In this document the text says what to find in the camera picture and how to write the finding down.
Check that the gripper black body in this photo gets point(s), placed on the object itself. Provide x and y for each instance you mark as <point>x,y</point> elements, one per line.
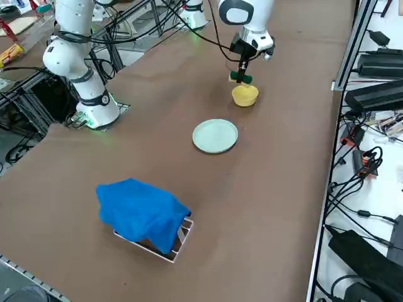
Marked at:
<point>243,50</point>

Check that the green and yellow sponge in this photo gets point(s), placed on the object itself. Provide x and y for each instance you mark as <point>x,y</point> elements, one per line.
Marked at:
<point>233,75</point>

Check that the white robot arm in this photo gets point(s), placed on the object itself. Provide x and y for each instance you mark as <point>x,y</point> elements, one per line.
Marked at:
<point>78,63</point>
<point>196,15</point>

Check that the small yellow dish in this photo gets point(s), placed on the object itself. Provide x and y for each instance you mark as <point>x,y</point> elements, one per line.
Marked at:
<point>245,97</point>

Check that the pale green plate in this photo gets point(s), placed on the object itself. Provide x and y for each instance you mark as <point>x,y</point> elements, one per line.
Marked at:
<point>215,136</point>

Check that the white metal dish rack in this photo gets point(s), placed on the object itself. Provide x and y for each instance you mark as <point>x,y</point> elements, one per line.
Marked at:
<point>188,220</point>

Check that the red and black device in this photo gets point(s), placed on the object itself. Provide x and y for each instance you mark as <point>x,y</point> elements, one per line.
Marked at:
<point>354,135</point>

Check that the long black power brick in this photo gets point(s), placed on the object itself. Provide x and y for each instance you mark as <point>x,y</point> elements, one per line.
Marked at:
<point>374,96</point>

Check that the small black power adapter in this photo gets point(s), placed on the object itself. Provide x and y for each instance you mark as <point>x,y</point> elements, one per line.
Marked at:
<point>379,37</point>

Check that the black and orange adapter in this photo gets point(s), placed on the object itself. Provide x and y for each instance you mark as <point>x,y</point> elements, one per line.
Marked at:
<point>357,160</point>

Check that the blue cloth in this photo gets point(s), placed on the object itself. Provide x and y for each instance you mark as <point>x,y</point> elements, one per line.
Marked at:
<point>138,210</point>

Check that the wooden board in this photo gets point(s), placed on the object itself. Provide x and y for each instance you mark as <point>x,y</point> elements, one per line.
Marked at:
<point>22,25</point>

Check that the yellow snack packet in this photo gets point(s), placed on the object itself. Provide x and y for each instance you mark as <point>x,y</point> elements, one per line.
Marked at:
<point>11,55</point>

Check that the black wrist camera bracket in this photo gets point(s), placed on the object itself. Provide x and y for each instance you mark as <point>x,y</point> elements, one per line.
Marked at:
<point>267,56</point>

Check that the aluminium frame post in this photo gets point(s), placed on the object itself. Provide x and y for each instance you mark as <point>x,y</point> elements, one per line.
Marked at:
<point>352,47</point>

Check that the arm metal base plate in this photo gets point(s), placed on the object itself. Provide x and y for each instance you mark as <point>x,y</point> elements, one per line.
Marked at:
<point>125,105</point>

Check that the black frame rack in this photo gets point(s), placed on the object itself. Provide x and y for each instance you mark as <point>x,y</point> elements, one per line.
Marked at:
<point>47,100</point>

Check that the grey aluminium rail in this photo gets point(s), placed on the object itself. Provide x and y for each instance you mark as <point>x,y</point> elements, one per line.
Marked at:
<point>31,278</point>

